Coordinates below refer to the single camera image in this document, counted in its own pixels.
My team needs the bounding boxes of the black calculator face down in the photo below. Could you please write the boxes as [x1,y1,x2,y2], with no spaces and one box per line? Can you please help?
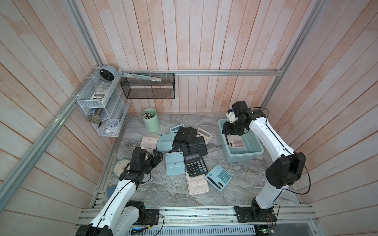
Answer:
[170,141,190,156]
[188,136,208,156]

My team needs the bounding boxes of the black wire mesh basket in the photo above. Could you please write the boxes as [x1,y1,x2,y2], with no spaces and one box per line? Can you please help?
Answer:
[120,72,176,99]

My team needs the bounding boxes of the teal calculator face down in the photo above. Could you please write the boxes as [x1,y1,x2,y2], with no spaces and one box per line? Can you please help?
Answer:
[164,151,186,176]

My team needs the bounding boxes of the grey round alarm clock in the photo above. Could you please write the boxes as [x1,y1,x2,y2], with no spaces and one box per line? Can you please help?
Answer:
[99,65,117,81]

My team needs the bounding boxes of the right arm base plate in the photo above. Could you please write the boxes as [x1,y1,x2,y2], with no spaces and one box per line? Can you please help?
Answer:
[234,205,277,223]

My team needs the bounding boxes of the teal calculator face up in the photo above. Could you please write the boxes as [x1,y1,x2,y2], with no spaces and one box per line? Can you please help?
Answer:
[205,165,232,192]

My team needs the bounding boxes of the teal calculator back of pile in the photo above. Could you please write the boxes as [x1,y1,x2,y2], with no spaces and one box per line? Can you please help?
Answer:
[169,124,185,133]

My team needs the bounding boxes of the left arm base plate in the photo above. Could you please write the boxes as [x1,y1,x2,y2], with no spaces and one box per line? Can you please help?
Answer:
[133,208,159,226]

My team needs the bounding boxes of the black calculator face down right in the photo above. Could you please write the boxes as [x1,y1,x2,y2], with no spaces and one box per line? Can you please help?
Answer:
[188,136,208,156]

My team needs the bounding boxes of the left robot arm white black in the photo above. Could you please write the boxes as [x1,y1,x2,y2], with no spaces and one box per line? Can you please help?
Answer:
[76,147,163,236]

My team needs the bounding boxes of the pink calculator under black one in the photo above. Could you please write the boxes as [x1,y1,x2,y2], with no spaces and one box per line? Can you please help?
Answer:
[185,172,209,195]

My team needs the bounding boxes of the ruler on black basket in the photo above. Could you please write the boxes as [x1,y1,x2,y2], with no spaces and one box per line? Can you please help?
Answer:
[122,72,162,82]

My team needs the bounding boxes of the white wire mesh shelf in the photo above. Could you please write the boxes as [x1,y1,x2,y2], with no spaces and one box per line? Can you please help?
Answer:
[77,66,131,137]

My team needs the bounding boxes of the pens in cup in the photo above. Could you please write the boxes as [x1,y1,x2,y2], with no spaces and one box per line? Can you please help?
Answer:
[142,111,153,119]

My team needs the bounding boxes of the white mug on shelf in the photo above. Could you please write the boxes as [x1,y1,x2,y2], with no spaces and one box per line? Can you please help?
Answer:
[105,119,120,135]

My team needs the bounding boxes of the green round desk clock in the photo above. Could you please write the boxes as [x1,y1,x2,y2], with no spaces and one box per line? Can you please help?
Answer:
[112,158,131,178]

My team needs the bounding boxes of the black calculator face down left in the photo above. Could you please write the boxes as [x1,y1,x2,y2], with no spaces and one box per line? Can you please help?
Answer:
[170,141,190,156]

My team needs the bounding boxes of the teal calculator tilted in pile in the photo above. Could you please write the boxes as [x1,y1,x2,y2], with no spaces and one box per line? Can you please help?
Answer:
[156,133,175,152]

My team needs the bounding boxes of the teal plastic storage box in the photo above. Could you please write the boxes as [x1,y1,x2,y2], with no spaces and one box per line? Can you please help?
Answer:
[218,119,264,163]

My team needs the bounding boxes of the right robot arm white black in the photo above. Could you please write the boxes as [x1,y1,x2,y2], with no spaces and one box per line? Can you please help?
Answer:
[222,100,306,221]

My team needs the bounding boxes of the black calculator top of pile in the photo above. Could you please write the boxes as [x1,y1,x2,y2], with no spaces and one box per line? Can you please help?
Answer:
[175,127,197,143]

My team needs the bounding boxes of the black calculator face up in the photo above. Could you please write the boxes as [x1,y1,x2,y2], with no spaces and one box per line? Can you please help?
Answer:
[184,152,208,178]

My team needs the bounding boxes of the aluminium front rail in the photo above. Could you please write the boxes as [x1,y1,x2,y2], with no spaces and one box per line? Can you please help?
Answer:
[75,203,320,229]

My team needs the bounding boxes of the pale pink calculator back left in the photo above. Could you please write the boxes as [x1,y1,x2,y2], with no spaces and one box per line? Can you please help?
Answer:
[140,135,160,149]

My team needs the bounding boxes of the mint green pen cup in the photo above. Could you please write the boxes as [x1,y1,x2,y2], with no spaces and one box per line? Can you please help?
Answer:
[143,108,159,133]

